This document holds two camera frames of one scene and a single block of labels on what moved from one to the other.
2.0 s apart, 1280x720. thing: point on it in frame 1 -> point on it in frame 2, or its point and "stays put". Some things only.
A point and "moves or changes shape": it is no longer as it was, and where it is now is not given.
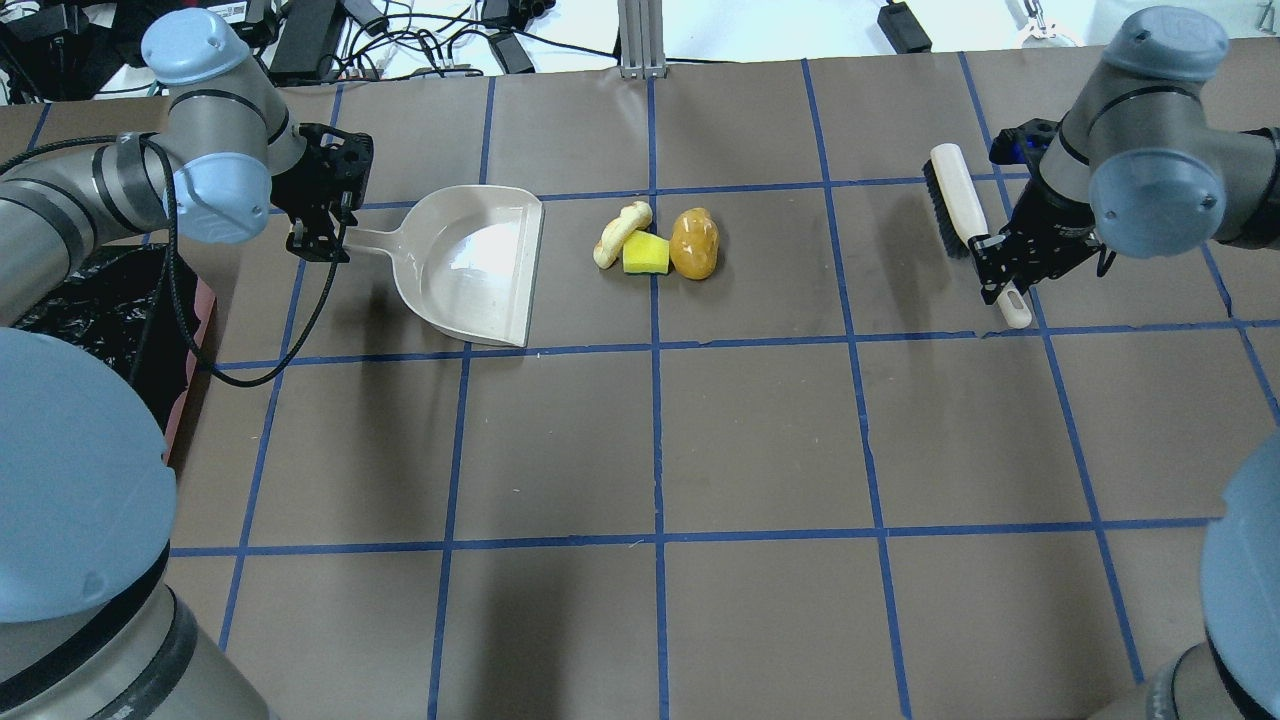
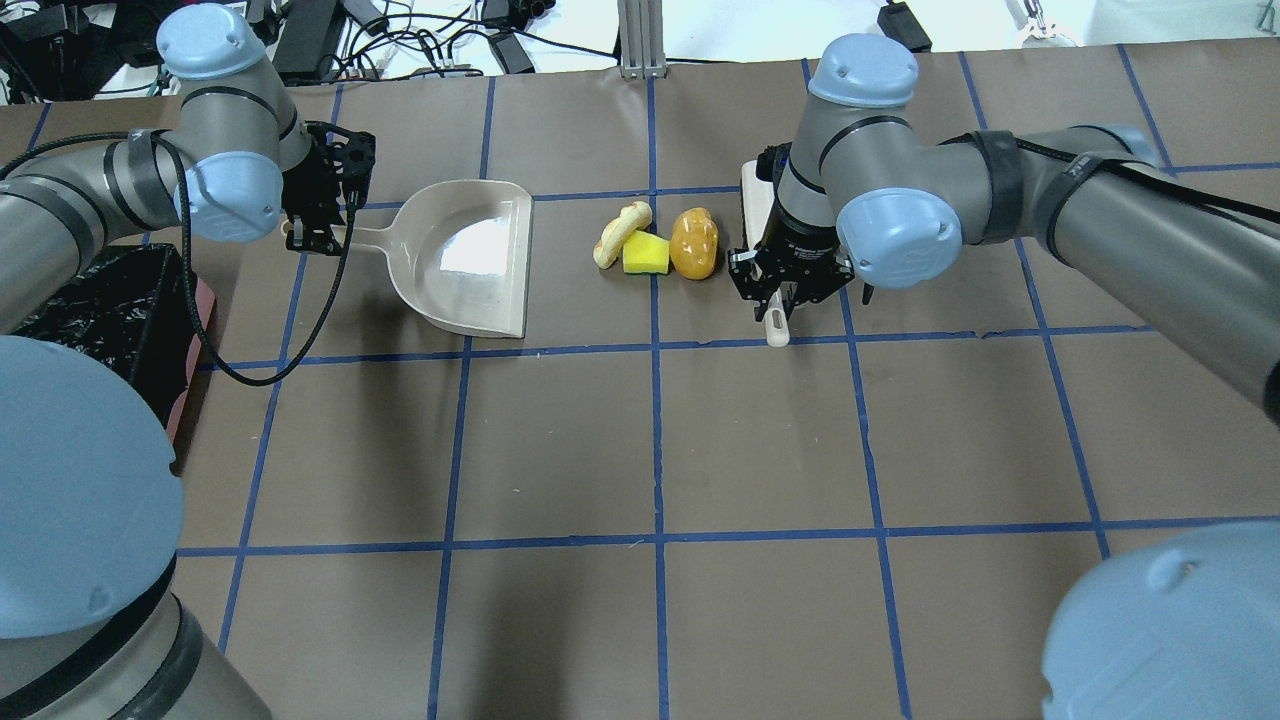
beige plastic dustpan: (468, 258) stays put
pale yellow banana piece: (633, 217) stays put
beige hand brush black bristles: (961, 218) moves or changes shape
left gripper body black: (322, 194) stays put
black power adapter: (302, 42) stays put
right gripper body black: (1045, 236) -> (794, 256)
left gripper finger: (316, 246) stays put
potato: (694, 243) stays put
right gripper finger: (991, 289) -> (788, 292)
